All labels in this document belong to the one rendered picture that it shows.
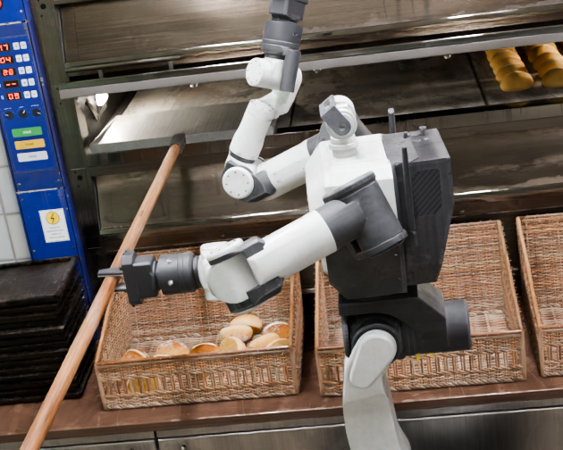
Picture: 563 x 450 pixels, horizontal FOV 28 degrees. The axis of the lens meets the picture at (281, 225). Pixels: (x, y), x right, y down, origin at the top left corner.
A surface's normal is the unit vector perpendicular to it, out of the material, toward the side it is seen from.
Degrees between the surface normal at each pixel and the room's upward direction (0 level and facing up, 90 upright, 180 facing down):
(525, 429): 90
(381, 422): 90
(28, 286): 0
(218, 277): 89
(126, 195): 70
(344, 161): 0
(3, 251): 90
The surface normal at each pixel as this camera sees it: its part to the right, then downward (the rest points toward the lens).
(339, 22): -0.11, 0.05
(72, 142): -0.06, 0.39
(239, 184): -0.32, 0.27
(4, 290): -0.13, -0.92
